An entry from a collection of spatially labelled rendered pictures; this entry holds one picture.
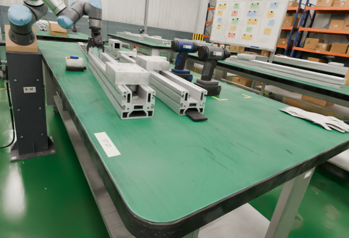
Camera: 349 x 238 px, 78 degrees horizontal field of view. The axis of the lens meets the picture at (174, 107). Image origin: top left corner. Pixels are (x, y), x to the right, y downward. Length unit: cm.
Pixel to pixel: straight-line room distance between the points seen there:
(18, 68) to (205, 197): 159
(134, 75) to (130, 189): 39
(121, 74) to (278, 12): 340
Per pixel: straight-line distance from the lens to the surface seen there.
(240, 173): 48
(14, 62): 179
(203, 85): 97
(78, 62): 123
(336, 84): 212
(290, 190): 100
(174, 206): 37
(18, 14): 168
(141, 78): 69
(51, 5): 142
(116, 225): 109
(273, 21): 389
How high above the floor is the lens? 104
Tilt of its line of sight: 19 degrees down
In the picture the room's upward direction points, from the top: 8 degrees clockwise
